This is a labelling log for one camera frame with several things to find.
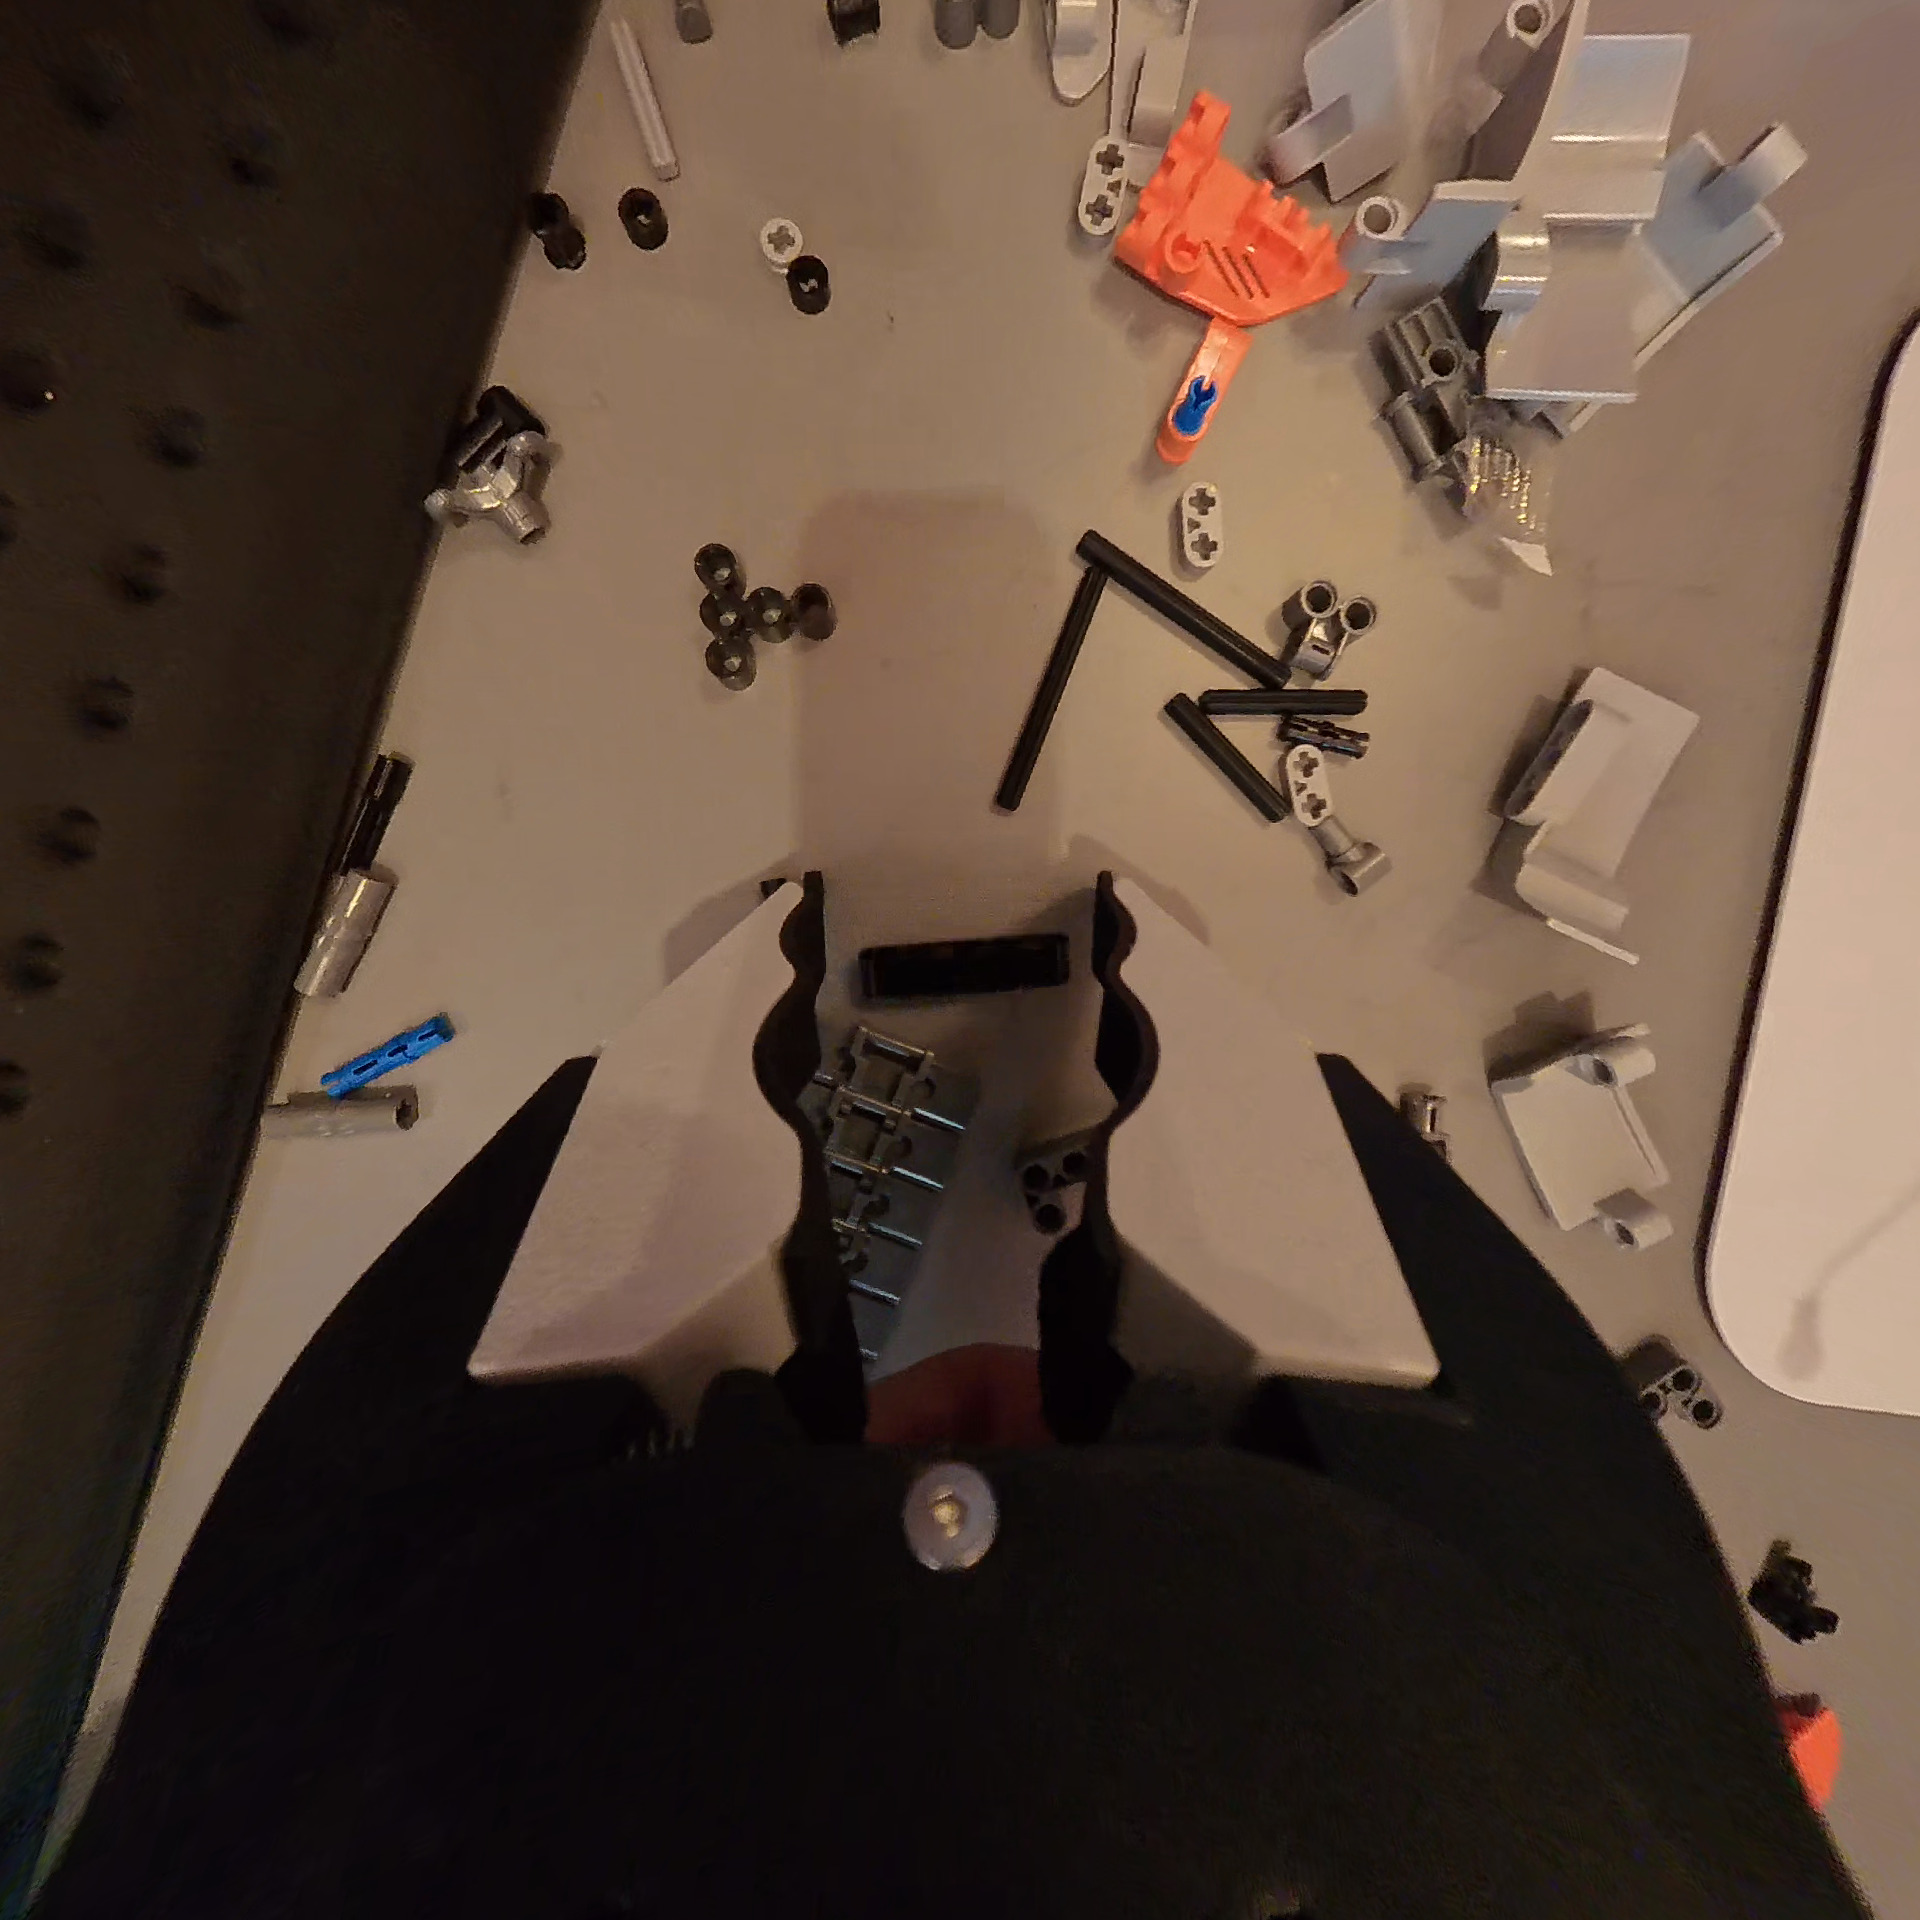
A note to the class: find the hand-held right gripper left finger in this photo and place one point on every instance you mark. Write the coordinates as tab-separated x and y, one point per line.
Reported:
630	1200

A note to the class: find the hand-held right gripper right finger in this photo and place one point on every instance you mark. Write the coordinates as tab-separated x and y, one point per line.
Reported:
1275	1200

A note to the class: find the black five-hole liftarm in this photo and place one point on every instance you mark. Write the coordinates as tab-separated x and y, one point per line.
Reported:
962	966

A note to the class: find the cluster of black bushes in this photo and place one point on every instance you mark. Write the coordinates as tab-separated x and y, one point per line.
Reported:
734	614

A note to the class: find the black round bush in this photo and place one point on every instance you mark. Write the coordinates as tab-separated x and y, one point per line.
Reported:
557	228
641	218
807	284
855	19

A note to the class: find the black axle pin connector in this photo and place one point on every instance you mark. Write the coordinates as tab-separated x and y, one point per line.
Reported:
1429	1123

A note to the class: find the dark grey long bent liftarm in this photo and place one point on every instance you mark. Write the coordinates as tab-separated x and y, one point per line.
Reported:
1054	1187

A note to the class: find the blue toy pin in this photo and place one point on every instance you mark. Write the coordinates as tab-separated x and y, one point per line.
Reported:
389	1055

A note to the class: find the grey connector tube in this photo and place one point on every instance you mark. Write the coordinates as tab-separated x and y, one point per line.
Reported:
344	1113
345	929

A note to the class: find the dark grey short bent liftarm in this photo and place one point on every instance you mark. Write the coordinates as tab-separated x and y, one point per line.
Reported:
1673	1382

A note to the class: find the black long toy pin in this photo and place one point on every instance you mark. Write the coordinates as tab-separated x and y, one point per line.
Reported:
374	810

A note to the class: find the light grey holed curved panel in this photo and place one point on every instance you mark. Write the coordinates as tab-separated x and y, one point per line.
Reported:
1604	782

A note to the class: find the grey small pin connector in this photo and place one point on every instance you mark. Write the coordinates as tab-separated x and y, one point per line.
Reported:
1329	622

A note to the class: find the black small angled connector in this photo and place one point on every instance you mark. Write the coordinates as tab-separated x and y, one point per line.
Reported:
1791	1591

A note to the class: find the dark studded panel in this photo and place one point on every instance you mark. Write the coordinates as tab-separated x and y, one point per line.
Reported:
194	600

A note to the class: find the small clear plastic bag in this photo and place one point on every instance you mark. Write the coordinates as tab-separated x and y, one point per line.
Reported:
1507	496

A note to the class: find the orange curved toy piece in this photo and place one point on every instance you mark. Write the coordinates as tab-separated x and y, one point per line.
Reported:
1812	1748

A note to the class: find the orange connector with blue pin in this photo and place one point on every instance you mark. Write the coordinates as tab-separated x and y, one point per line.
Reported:
1201	396

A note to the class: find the white round bush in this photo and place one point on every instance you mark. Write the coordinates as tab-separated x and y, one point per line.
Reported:
782	243

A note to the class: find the orange ridged wedge panel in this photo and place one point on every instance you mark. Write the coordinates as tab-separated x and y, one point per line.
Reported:
1215	226

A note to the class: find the grey large shell panel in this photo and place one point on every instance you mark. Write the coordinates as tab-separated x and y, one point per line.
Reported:
1604	255

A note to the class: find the white short rod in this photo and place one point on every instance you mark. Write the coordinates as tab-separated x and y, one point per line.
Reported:
646	99

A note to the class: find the grey arched panel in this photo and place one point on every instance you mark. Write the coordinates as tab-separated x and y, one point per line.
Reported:
1381	89

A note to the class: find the grey slim fairing panel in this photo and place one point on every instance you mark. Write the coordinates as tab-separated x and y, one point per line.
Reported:
1080	48
1154	66

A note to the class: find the dark grey triple connector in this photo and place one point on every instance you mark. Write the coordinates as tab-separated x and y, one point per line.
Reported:
975	19

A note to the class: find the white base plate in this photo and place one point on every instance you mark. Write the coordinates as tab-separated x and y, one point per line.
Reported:
1831	902

